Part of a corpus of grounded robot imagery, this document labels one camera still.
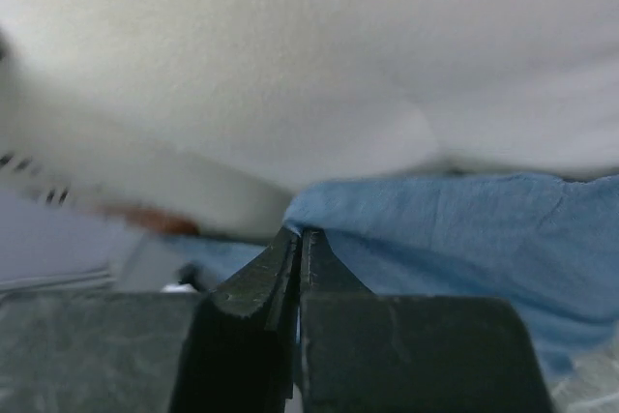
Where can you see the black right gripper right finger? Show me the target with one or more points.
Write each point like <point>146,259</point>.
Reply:
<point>363,352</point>

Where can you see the blue fabric pillowcase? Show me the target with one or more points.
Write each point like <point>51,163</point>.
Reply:
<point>546,245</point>

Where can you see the cream pillow with bear print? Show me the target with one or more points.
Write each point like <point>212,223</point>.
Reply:
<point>222,109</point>

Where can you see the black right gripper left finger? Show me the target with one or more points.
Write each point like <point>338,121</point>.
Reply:
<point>238,355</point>

